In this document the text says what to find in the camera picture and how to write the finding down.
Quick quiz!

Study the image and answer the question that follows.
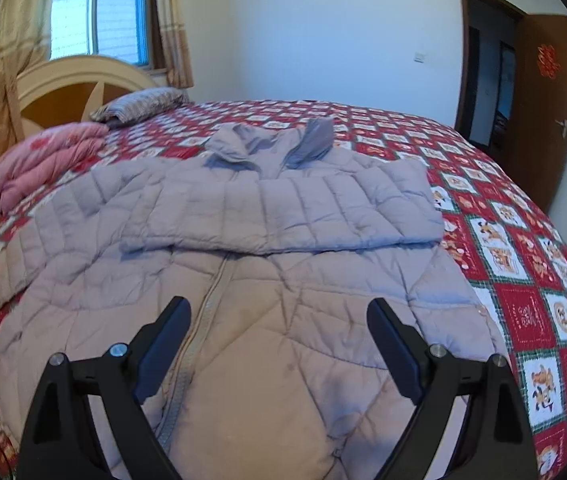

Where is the dark wooden door frame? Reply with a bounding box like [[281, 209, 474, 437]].
[[454, 0, 524, 151]]

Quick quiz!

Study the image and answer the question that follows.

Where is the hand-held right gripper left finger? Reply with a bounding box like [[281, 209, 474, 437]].
[[16, 296, 192, 480]]

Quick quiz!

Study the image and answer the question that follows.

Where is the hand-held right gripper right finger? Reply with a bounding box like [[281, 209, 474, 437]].
[[366, 297, 539, 480]]

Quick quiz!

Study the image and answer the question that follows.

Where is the folded pink quilt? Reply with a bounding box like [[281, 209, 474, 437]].
[[0, 122, 110, 213]]

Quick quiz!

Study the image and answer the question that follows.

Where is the red paper door decoration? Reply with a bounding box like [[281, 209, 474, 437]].
[[537, 44, 557, 78]]

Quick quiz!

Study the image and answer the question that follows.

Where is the window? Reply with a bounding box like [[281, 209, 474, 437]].
[[50, 0, 157, 68]]

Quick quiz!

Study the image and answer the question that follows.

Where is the red printed patchwork bedspread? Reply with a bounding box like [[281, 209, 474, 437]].
[[0, 99, 567, 480]]

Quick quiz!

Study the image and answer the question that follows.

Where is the striped pillow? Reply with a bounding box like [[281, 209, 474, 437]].
[[90, 87, 190, 126]]

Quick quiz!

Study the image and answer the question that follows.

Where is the pale lilac puffer jacket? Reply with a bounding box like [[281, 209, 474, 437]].
[[0, 119, 514, 480]]

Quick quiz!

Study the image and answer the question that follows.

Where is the brown wooden door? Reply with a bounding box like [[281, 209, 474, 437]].
[[501, 14, 567, 216]]

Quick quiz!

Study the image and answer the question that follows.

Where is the cream and wood headboard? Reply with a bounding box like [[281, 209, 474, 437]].
[[0, 55, 162, 231]]

